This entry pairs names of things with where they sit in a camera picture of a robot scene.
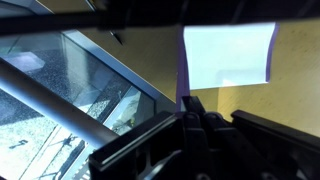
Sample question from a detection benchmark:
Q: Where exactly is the white folded cloth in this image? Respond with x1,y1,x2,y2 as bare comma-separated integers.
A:
183,22,277,91

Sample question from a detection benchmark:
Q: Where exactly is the grey metal window frame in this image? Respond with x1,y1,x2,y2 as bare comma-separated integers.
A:
0,0,178,180

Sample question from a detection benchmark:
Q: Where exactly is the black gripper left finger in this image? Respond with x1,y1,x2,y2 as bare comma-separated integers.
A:
88,95,207,180

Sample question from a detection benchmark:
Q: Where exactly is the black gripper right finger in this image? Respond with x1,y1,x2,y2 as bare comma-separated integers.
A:
203,109,320,180

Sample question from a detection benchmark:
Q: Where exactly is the grey metal handrail bar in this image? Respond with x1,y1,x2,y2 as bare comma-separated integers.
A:
0,58,120,150

